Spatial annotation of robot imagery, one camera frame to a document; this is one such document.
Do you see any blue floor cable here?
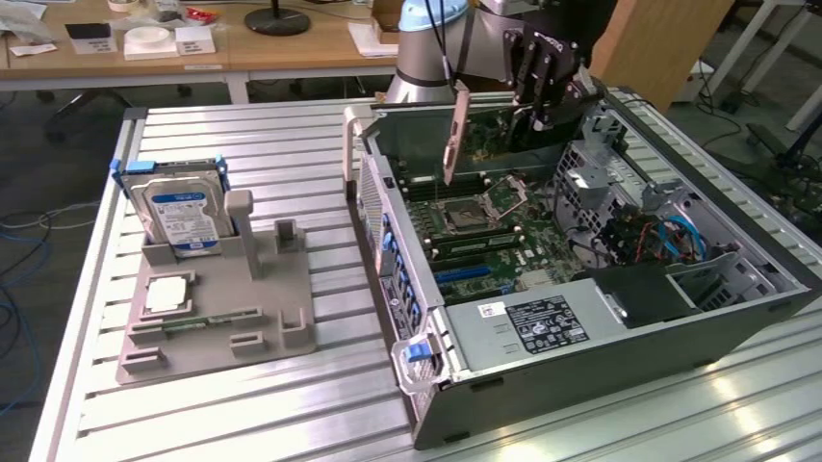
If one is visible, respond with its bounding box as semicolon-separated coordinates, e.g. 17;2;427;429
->
0;225;56;415

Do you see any blue data wire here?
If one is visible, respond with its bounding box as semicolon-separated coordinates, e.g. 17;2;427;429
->
660;216;708;264

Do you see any CPU socket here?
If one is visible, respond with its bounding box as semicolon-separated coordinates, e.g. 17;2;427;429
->
441;197;484;237

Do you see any hard disk with blue caddy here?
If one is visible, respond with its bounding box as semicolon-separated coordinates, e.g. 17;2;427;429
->
109;154;233;261

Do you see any grey parts rack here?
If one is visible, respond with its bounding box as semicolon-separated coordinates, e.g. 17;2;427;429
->
114;188;320;386

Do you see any green motherboard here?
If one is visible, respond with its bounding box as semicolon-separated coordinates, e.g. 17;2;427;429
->
393;161;601;307

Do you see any white paper label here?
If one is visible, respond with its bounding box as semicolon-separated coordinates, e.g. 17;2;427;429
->
8;42;58;57

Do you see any black RAM stick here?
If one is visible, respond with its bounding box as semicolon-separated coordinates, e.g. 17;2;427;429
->
429;238;523;259
427;230;519;247

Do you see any white box with black top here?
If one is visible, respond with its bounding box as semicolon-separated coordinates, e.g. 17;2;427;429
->
62;22;120;55

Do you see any black power cable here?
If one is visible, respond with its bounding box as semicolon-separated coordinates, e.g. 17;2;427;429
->
605;85;649;105

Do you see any white round object on desk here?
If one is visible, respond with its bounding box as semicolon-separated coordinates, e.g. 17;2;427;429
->
121;26;181;62

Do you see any brown cardboard box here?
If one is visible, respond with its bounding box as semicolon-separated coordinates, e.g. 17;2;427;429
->
371;0;404;33

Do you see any red data wire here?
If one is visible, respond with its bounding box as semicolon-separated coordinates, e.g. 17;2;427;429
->
633;214;651;264

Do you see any green RAM stick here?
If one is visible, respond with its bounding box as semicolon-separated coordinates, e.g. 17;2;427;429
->
158;311;253;334

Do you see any metal socket cover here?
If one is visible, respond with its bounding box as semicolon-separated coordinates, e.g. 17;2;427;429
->
480;173;533;206

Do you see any wooden cabinet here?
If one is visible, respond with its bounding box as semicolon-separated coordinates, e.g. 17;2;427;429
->
588;0;736;112

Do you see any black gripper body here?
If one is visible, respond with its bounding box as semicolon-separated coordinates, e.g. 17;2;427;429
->
520;0;616;64

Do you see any silver CPU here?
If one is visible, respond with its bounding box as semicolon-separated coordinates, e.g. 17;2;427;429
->
144;277;190;312

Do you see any black lamp base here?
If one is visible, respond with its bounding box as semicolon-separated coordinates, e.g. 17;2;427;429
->
242;0;313;38

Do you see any green graphics card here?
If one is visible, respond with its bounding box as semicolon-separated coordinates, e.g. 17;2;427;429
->
441;79;579;187

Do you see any blue expansion slot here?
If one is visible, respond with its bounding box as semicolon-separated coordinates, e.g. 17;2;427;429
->
435;263;487;285

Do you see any open black PC case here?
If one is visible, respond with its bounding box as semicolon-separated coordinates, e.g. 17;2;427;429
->
343;89;822;451

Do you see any silver disk bay cage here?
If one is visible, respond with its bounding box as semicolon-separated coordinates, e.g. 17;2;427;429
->
551;139;649;242

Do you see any grey power supply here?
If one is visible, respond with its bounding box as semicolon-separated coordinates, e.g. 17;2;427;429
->
441;278;628;374

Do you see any white booklet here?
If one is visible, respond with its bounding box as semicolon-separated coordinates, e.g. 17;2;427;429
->
348;21;400;59

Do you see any wooden desk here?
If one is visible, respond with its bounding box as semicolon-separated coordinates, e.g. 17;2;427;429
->
0;0;403;92

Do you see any plain white box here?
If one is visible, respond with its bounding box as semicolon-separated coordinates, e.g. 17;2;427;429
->
173;26;217;56

